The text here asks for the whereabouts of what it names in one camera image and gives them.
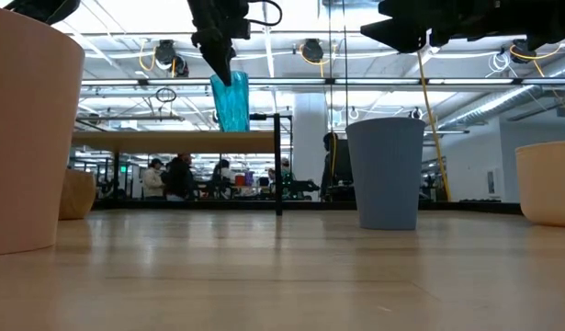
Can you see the red container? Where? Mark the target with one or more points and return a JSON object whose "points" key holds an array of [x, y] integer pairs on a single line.
{"points": [[240, 179]]}

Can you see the blue plastic cup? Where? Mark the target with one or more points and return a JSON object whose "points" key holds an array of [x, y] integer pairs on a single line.
{"points": [[385, 174]]}

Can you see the black aluminium table frame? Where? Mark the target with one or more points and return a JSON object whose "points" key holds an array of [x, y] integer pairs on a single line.
{"points": [[309, 205]]}

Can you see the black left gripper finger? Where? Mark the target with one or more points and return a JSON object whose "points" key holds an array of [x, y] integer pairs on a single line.
{"points": [[220, 60]]}

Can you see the peach plastic cup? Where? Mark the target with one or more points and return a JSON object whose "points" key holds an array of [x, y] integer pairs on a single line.
{"points": [[548, 184]]}

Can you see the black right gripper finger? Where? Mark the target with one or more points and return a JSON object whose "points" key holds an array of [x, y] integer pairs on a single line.
{"points": [[403, 8], [401, 34]]}

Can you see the long ceiling light bar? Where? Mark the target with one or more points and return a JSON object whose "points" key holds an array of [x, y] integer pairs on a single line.
{"points": [[383, 81]]}

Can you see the teal transparent tumbler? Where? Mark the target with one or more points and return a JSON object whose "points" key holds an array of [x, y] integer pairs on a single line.
{"points": [[236, 110]]}

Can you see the pink plastic cup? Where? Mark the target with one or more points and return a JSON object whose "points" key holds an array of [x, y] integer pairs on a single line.
{"points": [[29, 138]]}

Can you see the tan cup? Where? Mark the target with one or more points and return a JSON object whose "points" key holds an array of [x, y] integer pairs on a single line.
{"points": [[77, 195]]}

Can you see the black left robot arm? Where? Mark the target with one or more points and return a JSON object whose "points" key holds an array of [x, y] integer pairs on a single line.
{"points": [[43, 9]]}

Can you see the person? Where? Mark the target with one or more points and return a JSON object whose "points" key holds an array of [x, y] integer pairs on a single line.
{"points": [[335, 170], [285, 172], [223, 177], [178, 179], [152, 181]]}

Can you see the purple container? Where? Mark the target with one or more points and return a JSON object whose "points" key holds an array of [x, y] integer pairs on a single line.
{"points": [[249, 178]]}

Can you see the silver ventilation duct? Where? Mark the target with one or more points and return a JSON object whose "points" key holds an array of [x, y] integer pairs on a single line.
{"points": [[507, 103]]}

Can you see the wooden shelf with black frame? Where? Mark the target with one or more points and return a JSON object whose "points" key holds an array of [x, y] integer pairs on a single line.
{"points": [[172, 142]]}

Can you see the white building pillar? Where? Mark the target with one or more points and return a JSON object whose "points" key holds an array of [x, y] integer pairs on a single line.
{"points": [[309, 138]]}

